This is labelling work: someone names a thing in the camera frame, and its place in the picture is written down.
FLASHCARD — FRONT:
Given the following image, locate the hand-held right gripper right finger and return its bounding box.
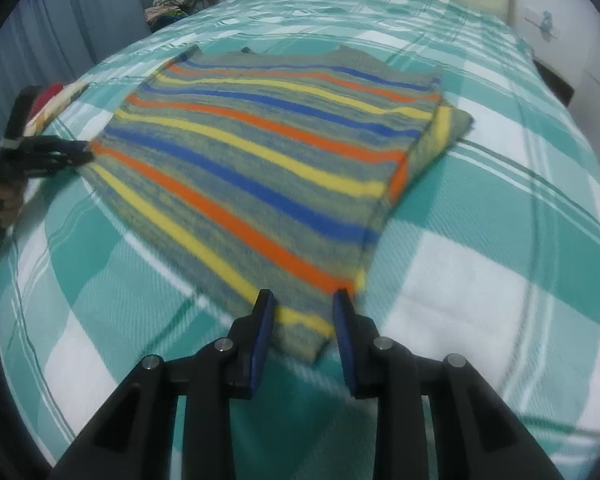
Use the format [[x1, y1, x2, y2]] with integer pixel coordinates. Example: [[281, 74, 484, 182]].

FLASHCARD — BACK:
[[332, 288, 566, 480]]

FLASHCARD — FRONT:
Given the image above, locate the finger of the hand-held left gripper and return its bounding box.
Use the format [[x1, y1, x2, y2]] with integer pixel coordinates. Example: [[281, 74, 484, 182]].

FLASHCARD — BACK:
[[24, 136, 94, 157], [0, 152, 96, 179]]

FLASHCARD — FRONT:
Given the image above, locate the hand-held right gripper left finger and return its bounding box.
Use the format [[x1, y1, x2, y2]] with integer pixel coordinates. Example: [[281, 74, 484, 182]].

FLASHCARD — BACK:
[[47, 288, 277, 480]]

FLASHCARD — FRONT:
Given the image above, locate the striped knit sweater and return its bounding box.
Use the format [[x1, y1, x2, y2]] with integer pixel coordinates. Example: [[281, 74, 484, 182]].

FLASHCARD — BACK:
[[77, 44, 476, 363]]

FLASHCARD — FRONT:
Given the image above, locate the person's left hand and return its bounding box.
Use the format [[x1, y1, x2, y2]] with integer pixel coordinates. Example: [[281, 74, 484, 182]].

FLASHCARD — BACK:
[[0, 178, 26, 231]]

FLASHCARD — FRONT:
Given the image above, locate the blue curtain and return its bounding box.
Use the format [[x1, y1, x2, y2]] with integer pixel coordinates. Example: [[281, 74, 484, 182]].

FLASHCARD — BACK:
[[0, 0, 201, 136]]

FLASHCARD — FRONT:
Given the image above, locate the dark wooden nightstand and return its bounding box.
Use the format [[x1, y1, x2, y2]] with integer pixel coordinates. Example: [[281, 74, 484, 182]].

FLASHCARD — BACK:
[[532, 57, 576, 106]]

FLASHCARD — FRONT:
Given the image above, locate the white wall socket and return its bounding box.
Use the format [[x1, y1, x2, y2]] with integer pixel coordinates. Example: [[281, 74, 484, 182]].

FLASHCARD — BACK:
[[522, 7, 563, 41]]

